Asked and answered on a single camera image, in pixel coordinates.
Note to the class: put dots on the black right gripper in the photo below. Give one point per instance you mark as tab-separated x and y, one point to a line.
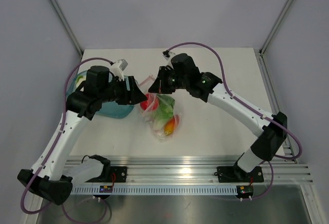
160	86

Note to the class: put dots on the white slotted cable duct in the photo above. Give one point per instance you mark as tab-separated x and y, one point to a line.
96	189

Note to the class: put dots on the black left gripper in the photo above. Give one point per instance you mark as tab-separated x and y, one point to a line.
136	95

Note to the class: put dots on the aluminium frame rail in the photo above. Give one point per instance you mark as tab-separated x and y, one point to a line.
199	170

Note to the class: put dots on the red tomato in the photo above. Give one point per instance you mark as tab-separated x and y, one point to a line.
150	104

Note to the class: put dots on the red orange mango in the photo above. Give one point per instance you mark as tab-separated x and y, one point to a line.
171	125

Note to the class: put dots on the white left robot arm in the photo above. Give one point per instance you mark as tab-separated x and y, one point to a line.
47	178

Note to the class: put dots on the left aluminium corner post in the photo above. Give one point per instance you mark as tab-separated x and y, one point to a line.
66	26

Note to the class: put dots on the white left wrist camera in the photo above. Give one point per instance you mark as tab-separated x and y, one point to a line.
118	67

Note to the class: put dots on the green lettuce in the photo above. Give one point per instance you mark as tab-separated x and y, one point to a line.
164	112

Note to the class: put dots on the clear pink zip top bag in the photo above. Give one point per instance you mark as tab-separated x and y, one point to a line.
148	115

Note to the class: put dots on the aluminium corner post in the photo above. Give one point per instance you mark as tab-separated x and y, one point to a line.
66	26
276	26

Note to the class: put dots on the teal plastic container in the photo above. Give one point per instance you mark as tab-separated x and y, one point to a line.
109	109

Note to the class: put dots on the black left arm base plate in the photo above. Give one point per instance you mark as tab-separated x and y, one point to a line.
116	173

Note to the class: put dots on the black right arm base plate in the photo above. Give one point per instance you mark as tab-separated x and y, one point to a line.
233	174

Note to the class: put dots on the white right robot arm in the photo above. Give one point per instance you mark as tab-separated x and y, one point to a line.
269	129

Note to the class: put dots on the right aluminium corner post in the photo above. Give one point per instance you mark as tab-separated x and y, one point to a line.
276	26

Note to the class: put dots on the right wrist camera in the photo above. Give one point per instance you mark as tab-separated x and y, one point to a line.
168	54

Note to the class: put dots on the white cauliflower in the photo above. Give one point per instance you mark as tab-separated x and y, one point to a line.
79	80

